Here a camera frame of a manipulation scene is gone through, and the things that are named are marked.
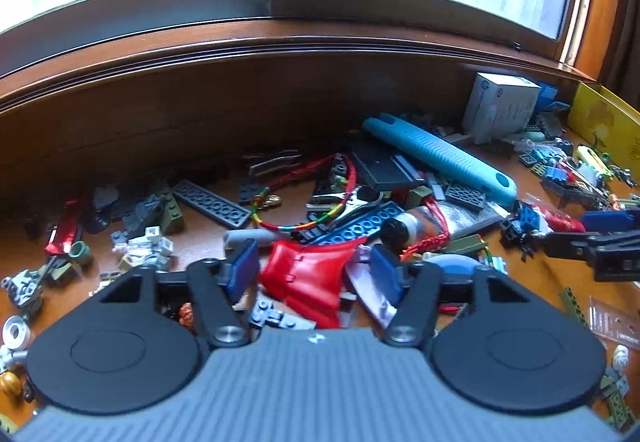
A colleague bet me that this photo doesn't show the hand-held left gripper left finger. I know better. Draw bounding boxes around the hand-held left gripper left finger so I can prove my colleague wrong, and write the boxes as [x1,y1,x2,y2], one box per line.
[100,238,261,349]

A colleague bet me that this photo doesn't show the gold ball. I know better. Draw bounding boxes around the gold ball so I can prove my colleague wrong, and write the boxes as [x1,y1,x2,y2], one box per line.
[0,371,25,397]

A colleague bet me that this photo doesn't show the yellow cardboard box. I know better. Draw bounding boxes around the yellow cardboard box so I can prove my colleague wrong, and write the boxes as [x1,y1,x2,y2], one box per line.
[566,82,640,163]

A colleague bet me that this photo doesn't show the clear plastic packet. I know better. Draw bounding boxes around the clear plastic packet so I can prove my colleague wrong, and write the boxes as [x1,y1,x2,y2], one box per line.
[587,294,640,351]

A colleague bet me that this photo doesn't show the olive green brick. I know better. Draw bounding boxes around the olive green brick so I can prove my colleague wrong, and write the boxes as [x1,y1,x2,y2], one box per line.
[149,191,187,233]

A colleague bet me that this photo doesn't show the white ring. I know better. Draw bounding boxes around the white ring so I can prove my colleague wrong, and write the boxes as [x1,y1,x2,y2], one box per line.
[2,316,32,349]

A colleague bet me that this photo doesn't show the grey toy piece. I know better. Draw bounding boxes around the grey toy piece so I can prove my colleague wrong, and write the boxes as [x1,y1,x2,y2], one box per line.
[0,269,44,309]

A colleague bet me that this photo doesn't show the multicolour braided cord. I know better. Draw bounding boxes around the multicolour braided cord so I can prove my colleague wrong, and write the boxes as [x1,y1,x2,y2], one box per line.
[250,153,359,233]

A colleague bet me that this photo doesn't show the dark grey studded brick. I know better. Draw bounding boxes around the dark grey studded brick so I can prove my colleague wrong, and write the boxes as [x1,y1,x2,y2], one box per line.
[442,182,489,213]

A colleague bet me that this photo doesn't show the red folding knife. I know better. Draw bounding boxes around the red folding knife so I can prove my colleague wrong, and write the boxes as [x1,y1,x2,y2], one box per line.
[44,198,85,257]

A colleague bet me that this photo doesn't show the white carton box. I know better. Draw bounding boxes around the white carton box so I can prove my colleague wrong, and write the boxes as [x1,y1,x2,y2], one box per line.
[461,72,542,145]

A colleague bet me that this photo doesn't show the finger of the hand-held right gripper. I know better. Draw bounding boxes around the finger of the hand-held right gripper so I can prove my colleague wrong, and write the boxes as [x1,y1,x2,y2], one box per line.
[582,209,640,235]
[542,231,601,263]

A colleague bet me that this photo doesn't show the tube with black cap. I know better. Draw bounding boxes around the tube with black cap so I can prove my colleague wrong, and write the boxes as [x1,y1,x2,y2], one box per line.
[382,209,452,251]

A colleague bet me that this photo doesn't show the blue round disc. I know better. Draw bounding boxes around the blue round disc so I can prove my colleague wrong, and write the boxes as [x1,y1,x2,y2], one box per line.
[429,254,494,279]

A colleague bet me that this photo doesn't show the black flat panel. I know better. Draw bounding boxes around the black flat panel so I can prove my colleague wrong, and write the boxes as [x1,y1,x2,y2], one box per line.
[350,141,427,191]

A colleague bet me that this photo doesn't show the wooden window sill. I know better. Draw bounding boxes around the wooden window sill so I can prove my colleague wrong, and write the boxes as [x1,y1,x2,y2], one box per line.
[0,16,599,115]

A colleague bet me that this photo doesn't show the red plastic cape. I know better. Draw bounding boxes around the red plastic cape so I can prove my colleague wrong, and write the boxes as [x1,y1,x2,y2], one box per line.
[259,241,362,329]

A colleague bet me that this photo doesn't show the grey foil packet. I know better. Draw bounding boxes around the grey foil packet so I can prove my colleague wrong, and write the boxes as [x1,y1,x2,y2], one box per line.
[440,201,504,236]

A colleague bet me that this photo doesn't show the scattered small toy bricks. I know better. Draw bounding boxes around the scattered small toy bricks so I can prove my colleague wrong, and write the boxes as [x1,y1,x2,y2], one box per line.
[517,114,640,213]

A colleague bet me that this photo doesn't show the grey cylinder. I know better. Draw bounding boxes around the grey cylinder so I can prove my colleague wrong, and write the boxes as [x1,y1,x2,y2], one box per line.
[222,227,282,251]

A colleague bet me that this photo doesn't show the blue studded brick plate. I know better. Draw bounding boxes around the blue studded brick plate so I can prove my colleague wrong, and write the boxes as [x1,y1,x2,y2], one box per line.
[320,201,404,245]

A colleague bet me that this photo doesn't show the teal utility knife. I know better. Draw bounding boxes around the teal utility knife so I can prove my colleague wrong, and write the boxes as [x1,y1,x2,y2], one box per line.
[362,114,517,209]

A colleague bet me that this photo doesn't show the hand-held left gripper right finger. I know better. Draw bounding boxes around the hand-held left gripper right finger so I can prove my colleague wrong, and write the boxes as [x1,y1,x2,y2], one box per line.
[369,244,532,349]

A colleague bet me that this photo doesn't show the black blue toy figure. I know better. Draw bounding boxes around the black blue toy figure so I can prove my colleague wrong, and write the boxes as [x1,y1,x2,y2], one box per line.
[500,199,554,251]

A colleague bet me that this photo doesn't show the olive long beam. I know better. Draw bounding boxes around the olive long beam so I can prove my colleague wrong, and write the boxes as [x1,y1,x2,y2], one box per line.
[559,286,594,329]

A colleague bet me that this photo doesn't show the white grey toy robot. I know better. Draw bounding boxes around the white grey toy robot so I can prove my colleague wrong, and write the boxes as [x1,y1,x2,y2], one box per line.
[111,223,174,273]

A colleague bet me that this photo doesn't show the lilac curved plastic piece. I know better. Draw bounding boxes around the lilac curved plastic piece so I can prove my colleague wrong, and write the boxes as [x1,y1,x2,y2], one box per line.
[344,246,402,329]

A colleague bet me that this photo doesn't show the grey studded brick plate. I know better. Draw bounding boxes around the grey studded brick plate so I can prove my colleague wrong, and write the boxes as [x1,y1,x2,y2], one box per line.
[172,179,253,229]

